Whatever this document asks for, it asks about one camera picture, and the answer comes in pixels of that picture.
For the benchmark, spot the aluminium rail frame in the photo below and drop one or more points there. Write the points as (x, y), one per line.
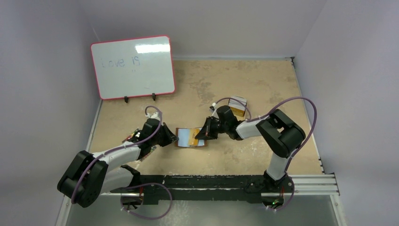
(150, 189)

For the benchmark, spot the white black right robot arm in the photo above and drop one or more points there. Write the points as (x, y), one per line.
(282, 135)

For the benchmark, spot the yellow credit card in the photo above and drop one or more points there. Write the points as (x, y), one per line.
(192, 141)

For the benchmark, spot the beige oval card tray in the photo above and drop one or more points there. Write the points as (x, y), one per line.
(239, 109)

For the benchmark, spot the pack of coloured markers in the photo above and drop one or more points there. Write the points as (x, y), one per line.
(145, 149)

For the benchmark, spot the pink framed whiteboard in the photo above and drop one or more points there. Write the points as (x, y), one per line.
(136, 67)

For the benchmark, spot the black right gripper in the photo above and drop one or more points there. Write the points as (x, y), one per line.
(211, 127)

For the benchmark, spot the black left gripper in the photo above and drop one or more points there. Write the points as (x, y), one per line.
(169, 139)

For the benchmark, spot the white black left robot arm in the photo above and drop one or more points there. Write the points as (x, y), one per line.
(92, 174)

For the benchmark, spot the brown leather card holder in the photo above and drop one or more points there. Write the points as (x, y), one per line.
(182, 134)

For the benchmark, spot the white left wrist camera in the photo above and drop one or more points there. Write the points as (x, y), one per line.
(155, 115)

